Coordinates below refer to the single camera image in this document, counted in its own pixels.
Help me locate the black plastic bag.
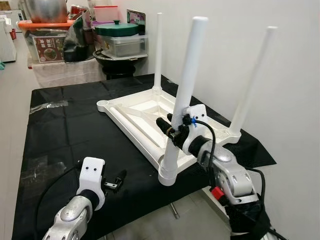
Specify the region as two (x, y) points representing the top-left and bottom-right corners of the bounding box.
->
(64, 15), (96, 63)

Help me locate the dark printed flat box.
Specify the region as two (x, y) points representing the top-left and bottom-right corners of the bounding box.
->
(126, 9), (147, 36)

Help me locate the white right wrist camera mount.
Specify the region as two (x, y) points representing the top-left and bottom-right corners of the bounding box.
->
(175, 104), (208, 153)

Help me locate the black plastic table cover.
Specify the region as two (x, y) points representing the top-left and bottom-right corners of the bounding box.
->
(12, 74), (277, 240)

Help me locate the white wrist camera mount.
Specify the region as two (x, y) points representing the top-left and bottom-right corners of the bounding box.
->
(175, 104), (208, 153)
(77, 157), (107, 211)

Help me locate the white chest freezer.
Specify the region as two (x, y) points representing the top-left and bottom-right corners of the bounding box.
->
(0, 17), (17, 63)

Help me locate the black wooden stool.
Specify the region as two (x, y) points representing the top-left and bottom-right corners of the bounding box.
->
(102, 64), (136, 80)

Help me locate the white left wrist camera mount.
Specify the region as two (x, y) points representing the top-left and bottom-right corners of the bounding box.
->
(77, 157), (107, 211)

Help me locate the green pot with lid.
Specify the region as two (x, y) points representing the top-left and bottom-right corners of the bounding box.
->
(94, 20), (141, 37)

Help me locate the white plastic children table top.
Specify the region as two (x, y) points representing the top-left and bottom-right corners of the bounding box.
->
(96, 87), (242, 187)

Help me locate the crumpled clear plastic bag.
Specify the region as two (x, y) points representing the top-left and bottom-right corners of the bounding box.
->
(22, 155), (53, 183)

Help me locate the brown printed carton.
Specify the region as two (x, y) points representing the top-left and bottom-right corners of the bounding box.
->
(32, 34), (66, 63)

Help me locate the translucent storage box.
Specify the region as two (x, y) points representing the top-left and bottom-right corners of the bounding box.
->
(27, 60), (106, 88)

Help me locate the large silver metal pot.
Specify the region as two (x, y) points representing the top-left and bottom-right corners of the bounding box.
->
(24, 0), (68, 23)

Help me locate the orange plastic tray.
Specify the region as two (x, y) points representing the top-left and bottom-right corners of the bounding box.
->
(17, 20), (76, 30)

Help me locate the grey metal table leg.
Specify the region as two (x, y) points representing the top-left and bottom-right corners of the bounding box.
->
(169, 202), (180, 220)

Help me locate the clear plastic container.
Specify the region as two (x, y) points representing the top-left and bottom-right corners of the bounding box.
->
(100, 34), (148, 57)

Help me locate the black round wok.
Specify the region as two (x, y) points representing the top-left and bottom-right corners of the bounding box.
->
(94, 50), (148, 68)

